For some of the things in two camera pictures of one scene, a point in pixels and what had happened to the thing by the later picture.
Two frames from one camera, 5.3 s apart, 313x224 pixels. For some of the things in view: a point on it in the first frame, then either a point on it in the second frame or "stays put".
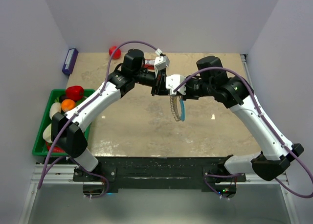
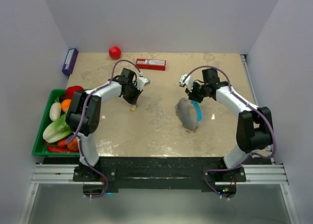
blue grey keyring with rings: [177, 107] -> [189, 113]
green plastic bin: [40, 147] stays put
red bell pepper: [75, 92] stays put
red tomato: [117, 54] stays put
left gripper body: [160, 78] -> [132, 94]
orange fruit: [67, 104] stays put
